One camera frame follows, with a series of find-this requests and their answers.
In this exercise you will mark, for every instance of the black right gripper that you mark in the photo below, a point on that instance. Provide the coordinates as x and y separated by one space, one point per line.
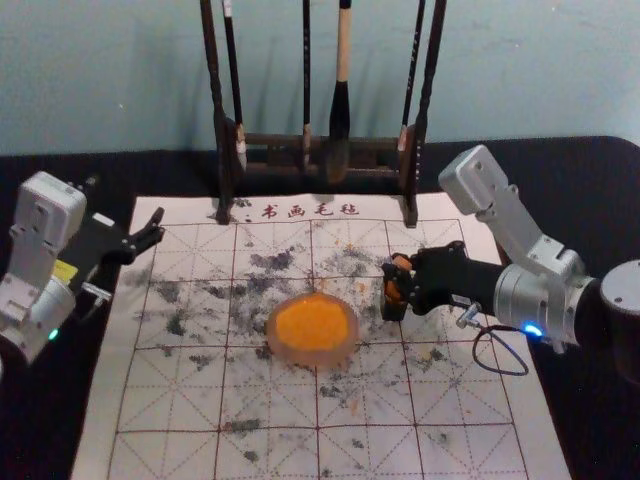
450 277

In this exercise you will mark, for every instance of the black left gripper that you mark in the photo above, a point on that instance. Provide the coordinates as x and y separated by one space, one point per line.
95 250

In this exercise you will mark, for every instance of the round dish orange paste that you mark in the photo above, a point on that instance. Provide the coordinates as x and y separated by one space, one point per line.
310 325

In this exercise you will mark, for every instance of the dark wooden brush rack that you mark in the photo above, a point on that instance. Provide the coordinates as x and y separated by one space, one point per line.
280 140

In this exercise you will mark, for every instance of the white felt mat red grid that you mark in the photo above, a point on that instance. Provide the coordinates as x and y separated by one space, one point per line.
200 400

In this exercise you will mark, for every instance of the thin black brush white label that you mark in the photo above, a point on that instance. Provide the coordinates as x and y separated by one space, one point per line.
231 60

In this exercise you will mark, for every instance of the black table cloth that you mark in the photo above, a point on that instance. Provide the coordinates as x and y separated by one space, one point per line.
560 170

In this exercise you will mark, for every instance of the thin black calligraphy brush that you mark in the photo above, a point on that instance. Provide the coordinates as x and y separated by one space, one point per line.
413 60
306 60

